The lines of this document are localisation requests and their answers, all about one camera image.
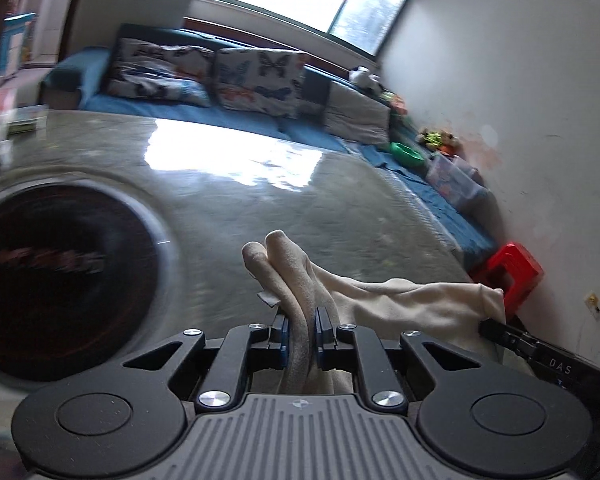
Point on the flat butterfly print pillow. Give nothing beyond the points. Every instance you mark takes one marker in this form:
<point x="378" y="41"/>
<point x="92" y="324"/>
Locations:
<point x="155" y="70"/>

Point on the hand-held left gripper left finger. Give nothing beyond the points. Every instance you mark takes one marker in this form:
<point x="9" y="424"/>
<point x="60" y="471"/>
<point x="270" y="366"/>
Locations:
<point x="283" y="340"/>

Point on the clear plastic case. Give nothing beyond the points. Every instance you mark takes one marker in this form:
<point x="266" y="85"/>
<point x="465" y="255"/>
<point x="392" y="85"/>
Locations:
<point x="30" y="120"/>

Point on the orange and green toy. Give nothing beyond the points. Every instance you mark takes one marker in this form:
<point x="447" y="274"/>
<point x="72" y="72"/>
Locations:
<point x="394" y="101"/>

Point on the blue sofa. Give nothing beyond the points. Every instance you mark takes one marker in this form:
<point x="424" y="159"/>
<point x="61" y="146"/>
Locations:
<point x="430" y="210"/>

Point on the blue and white carton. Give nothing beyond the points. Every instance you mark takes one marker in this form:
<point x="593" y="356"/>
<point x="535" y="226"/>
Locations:
<point x="15" y="45"/>

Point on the clear plastic storage box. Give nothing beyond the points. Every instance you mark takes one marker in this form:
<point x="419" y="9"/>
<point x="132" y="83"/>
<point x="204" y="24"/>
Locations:
<point x="452" y="180"/>

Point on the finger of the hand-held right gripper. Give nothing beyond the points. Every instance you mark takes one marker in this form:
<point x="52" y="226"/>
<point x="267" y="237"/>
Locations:
<point x="500" y="332"/>

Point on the yellow and brown plush toys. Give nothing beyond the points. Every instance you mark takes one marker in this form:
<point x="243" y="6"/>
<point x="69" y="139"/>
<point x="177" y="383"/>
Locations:
<point x="437" y="141"/>

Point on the brown wooden door frame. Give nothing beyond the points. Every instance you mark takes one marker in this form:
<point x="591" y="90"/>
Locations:
<point x="75" y="15"/>

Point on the square butterfly print pillow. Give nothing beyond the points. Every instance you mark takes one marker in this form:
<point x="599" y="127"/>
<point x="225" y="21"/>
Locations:
<point x="260" y="80"/>

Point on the grey cushion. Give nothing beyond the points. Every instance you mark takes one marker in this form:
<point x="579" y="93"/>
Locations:
<point x="355" y="115"/>

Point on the white plush toy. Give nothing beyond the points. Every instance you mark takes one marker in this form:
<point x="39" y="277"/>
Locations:
<point x="362" y="77"/>

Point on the red plastic stool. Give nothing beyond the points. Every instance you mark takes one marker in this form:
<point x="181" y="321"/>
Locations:
<point x="510" y="265"/>

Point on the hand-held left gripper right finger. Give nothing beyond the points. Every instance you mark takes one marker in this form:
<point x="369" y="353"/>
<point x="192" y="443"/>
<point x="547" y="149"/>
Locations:
<point x="321" y="336"/>

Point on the round black induction cooktop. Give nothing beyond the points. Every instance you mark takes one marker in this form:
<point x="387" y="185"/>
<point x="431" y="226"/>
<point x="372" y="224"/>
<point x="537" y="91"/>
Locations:
<point x="55" y="310"/>

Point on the green bowl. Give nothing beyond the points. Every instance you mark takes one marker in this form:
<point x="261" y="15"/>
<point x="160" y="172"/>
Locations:
<point x="405" y="153"/>

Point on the cream shirt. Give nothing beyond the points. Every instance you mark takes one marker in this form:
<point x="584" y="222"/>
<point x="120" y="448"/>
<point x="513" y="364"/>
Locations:
<point x="405" y="305"/>

